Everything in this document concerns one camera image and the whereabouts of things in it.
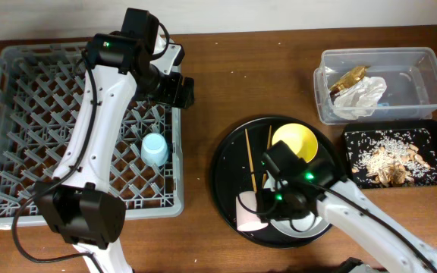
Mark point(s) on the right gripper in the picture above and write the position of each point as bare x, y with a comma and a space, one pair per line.
265, 207

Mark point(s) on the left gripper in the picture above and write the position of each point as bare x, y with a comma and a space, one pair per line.
174, 97

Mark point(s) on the white round plate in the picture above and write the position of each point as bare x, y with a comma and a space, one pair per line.
309, 227

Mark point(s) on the pink plastic cup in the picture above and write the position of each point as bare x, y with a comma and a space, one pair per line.
247, 221

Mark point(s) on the wooden chopstick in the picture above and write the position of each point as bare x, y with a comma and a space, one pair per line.
268, 145
250, 161

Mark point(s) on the yellow bowl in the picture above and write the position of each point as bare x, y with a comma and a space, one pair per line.
299, 138

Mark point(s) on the blue plastic cup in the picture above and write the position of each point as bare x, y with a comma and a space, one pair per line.
154, 149

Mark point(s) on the food scraps and rice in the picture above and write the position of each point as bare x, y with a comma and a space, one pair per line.
391, 158

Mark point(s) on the white napkin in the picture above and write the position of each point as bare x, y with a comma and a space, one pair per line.
360, 100

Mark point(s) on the gold foil wrapper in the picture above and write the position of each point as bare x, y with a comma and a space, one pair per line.
348, 80

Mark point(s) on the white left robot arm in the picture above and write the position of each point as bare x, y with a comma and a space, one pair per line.
136, 63

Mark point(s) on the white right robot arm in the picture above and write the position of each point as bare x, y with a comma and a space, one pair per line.
319, 188

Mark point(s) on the grey plastic dishwasher rack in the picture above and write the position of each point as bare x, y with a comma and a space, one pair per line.
41, 90

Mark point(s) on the round black serving tray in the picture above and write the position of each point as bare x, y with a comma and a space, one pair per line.
229, 175

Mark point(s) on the black rectangular tray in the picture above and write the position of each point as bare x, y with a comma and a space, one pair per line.
430, 125

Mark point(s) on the clear plastic storage bin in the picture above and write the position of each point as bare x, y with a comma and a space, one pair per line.
410, 74

